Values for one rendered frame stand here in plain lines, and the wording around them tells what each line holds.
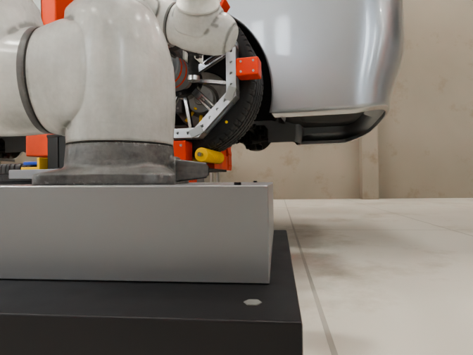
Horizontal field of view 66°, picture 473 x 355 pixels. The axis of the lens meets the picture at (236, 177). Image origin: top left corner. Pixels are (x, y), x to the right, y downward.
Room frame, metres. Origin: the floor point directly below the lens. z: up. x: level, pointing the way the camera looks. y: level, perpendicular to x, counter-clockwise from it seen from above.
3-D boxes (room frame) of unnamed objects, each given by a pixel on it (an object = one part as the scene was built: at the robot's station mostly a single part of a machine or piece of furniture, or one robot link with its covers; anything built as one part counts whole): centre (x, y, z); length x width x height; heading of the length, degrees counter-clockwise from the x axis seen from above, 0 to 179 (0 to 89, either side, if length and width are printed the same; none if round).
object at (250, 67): (1.45, -0.06, 0.85); 0.09 x 0.08 x 0.07; 76
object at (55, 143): (1.24, 0.51, 0.51); 0.20 x 0.14 x 0.13; 67
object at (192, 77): (1.25, 0.14, 0.83); 0.04 x 0.04 x 0.16
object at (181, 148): (1.56, 0.24, 0.48); 0.16 x 0.12 x 0.17; 166
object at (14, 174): (1.24, 0.53, 0.44); 0.43 x 0.17 x 0.03; 76
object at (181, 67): (1.45, 0.27, 0.85); 0.21 x 0.14 x 0.14; 166
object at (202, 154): (1.59, 0.11, 0.51); 0.29 x 0.06 x 0.06; 166
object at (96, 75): (0.55, 0.18, 0.57); 0.18 x 0.16 x 0.22; 92
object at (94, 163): (0.55, 0.15, 0.43); 0.22 x 0.18 x 0.06; 90
